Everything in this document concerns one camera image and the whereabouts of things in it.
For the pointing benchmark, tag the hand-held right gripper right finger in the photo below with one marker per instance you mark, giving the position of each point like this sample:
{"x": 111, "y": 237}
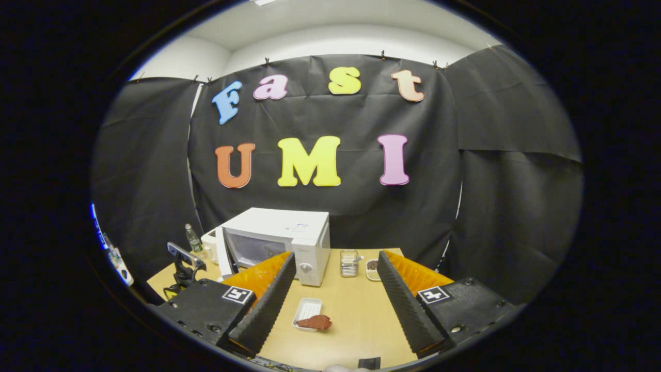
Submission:
{"x": 408, "y": 310}

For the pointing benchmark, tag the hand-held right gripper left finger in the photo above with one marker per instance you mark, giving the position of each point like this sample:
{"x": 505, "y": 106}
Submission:
{"x": 266, "y": 310}

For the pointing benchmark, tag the brown meat piece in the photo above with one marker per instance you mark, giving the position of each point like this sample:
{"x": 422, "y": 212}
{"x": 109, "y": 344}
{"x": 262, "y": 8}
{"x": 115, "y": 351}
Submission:
{"x": 315, "y": 322}

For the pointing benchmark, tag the white microwave oven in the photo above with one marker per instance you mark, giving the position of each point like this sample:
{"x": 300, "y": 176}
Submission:
{"x": 281, "y": 222}

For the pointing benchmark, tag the clear plastic water bottle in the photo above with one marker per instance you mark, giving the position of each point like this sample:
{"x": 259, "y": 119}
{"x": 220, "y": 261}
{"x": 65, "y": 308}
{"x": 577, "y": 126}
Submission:
{"x": 193, "y": 240}

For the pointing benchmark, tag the white toaster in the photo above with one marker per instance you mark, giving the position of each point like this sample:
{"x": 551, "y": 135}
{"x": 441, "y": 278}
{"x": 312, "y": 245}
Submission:
{"x": 210, "y": 245}

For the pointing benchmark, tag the white rectangular tray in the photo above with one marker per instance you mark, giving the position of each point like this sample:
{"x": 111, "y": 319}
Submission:
{"x": 308, "y": 307}

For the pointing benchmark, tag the divided dish of grains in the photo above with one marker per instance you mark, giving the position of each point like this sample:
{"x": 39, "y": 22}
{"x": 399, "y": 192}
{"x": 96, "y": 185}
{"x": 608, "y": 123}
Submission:
{"x": 372, "y": 267}

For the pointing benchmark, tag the small black box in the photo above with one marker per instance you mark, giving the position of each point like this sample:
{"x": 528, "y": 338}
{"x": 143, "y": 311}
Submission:
{"x": 369, "y": 362}

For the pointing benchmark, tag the black backdrop cloth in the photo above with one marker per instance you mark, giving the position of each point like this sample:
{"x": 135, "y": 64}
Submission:
{"x": 465, "y": 181}

